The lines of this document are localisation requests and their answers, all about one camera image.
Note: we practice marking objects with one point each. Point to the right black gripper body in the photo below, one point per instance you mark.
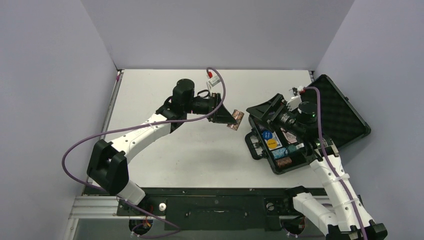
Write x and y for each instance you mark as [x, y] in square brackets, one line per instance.
[276, 110]

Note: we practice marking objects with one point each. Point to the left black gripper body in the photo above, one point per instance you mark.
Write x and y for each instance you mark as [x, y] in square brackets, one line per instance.
[215, 98]

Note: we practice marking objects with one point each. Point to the pink chip stack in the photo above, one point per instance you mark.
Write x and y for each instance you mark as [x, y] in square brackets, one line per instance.
[238, 117]

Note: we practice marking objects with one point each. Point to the blue small blind button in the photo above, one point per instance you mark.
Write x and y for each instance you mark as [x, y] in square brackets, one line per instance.
[266, 135]

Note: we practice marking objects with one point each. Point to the yellow big blind button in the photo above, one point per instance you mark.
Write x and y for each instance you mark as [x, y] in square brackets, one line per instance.
[272, 143]

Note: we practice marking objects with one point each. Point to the green chip stack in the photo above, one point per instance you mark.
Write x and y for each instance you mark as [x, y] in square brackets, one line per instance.
[291, 149]

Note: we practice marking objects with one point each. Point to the light blue chip stack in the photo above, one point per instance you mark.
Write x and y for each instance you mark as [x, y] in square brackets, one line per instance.
[280, 153]

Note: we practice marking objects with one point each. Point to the red brown chip stack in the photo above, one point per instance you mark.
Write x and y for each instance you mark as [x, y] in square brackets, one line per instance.
[283, 162]

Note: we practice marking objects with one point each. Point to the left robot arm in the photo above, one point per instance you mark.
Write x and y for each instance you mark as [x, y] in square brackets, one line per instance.
[108, 164]

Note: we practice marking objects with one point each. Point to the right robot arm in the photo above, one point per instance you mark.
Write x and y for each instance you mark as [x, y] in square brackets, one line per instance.
[348, 219]

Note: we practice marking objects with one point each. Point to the black poker set case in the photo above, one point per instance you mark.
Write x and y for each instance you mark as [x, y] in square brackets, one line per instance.
[340, 122]

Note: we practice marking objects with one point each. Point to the red playing card deck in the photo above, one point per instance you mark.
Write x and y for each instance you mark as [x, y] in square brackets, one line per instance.
[291, 138]

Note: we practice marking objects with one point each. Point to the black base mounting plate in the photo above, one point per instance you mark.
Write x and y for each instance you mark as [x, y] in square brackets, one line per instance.
[221, 209]

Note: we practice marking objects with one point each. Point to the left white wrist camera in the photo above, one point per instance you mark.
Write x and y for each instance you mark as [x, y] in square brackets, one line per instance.
[212, 81]

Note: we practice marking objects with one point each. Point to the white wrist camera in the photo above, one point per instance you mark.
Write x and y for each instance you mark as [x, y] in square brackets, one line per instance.
[295, 99]
[212, 81]

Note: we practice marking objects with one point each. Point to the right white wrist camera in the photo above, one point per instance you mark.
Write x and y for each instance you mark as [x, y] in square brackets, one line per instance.
[295, 99]

